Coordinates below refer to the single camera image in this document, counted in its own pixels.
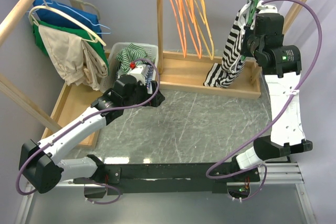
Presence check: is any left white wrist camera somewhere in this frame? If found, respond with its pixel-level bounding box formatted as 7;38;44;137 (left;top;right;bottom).
128;62;149;85

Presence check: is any blue folded garment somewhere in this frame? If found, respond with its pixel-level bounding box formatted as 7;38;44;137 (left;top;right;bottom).
33;0;102;38

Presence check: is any green garment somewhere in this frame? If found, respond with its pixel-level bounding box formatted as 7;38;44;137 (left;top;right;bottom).
33;21;109;67

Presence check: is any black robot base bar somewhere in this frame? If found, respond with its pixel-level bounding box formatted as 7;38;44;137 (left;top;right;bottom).
72;162;262;196

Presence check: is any light blue wire hanger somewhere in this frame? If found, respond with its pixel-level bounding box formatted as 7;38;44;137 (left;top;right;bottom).
33;0;111;37

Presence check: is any right wooden clothes rack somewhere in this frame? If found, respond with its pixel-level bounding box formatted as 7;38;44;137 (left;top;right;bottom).
156;0;307;99

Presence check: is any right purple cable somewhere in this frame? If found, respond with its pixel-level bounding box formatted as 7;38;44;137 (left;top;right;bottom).
206;0;323;180

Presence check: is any green white striped tank top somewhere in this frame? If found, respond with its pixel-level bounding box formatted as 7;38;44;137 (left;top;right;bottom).
115;43;148;73

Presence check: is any yellow hanger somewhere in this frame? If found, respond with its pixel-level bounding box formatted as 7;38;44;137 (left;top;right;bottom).
193;0;215;60

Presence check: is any wooden clothes rack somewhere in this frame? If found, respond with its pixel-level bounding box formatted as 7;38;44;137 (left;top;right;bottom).
156;0;307;99
1;0;101;148

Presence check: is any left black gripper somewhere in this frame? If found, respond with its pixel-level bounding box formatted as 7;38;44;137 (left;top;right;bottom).
123;80;164;108

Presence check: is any beige cloth garment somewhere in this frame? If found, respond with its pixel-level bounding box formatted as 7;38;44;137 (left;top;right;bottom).
38;24;108;91

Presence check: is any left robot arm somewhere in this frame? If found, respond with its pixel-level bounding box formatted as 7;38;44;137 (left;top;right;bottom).
19;74;165;194

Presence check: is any aluminium rail frame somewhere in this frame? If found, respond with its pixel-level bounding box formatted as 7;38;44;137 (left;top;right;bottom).
16;163;315;223

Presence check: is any black white zebra garment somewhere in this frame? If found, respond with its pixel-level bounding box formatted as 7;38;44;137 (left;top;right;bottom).
203;1;251;88

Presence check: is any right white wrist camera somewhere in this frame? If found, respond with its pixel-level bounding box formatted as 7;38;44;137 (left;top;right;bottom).
256;0;278;14

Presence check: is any blue white striped tank top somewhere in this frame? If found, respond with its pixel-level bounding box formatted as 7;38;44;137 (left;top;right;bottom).
145;65;154;94

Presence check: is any green hanger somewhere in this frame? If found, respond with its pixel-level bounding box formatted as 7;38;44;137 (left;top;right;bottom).
241;0;259;60

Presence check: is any left wooden clothes rack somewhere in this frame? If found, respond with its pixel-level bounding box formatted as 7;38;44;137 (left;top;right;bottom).
1;0;101;148

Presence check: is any orange plastic hanger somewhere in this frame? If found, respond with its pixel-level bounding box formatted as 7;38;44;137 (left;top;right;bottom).
170;0;187;58

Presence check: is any white perforated plastic basket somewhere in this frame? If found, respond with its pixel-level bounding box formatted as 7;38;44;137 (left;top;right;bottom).
100;42;159;93

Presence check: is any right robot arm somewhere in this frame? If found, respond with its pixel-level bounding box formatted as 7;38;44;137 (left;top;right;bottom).
230;13;313;181

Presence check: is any cream white hanger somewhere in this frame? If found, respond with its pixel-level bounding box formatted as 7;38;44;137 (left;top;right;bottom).
28;5;108;46

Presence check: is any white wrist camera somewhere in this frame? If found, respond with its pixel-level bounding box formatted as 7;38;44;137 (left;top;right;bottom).
256;0;278;14
128;62;149;85

